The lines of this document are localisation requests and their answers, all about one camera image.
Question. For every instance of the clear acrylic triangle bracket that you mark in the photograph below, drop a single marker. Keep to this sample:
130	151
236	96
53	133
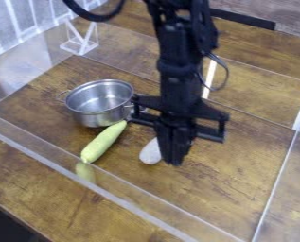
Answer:
79	44

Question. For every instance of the light green plush spoon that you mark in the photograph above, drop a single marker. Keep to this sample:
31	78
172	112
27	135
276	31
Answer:
98	146

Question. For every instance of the small stainless steel pot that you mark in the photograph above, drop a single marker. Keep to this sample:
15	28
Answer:
99	103

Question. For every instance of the black bar on table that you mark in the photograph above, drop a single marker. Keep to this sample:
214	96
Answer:
244	19

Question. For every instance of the clear acrylic back barrier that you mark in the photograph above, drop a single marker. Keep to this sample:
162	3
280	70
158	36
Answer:
260	99

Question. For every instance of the plush red cap mushroom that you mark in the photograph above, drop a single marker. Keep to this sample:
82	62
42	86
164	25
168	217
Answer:
150	153

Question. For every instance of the clear acrylic front barrier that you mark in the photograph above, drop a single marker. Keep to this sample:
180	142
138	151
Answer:
160	212

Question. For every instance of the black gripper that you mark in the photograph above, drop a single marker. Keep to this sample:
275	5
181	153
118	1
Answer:
182	135

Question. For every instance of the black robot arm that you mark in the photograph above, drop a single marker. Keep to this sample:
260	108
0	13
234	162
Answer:
188	38

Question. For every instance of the clear acrylic barrier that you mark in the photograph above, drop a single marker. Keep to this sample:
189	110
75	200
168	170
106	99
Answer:
160	212
260	99

